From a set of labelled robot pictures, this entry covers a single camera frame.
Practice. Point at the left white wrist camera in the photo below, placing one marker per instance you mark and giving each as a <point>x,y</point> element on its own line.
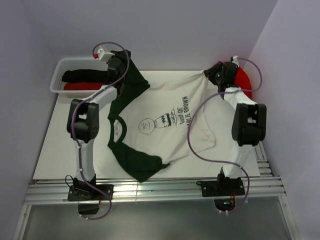
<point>103,54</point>

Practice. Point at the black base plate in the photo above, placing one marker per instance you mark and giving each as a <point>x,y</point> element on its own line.
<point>76,195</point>
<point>222,188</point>

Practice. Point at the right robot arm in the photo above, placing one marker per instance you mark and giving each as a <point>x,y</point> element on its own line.
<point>249,119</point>

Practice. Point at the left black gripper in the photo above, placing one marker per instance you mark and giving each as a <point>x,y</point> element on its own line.
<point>123,55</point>

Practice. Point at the crumpled red t shirt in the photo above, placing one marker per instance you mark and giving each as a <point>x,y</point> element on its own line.
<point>242,80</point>

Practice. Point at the white and green t shirt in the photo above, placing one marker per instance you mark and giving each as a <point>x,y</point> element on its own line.
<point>153,126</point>

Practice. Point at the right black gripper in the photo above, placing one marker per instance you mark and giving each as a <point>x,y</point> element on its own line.
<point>211,72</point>

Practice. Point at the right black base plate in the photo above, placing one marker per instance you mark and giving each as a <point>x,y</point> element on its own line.
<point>222,188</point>

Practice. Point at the aluminium frame rail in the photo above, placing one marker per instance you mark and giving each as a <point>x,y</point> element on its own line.
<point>265,185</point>

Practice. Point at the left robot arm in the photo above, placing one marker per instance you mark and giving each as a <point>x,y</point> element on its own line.
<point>83,122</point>

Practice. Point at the white plastic basket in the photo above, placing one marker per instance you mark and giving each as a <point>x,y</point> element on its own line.
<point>72,64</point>

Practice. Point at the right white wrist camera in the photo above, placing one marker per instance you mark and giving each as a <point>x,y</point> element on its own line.
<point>235,60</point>

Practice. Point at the rolled black t shirt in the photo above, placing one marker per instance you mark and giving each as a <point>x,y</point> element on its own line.
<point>84,75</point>

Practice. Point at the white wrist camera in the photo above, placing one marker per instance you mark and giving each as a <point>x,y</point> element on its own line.
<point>235,60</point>
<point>103,54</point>

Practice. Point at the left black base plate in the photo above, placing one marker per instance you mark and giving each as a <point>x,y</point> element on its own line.
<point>76,195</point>

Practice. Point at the rolled red t shirt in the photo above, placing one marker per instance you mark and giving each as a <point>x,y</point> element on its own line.
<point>83,86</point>

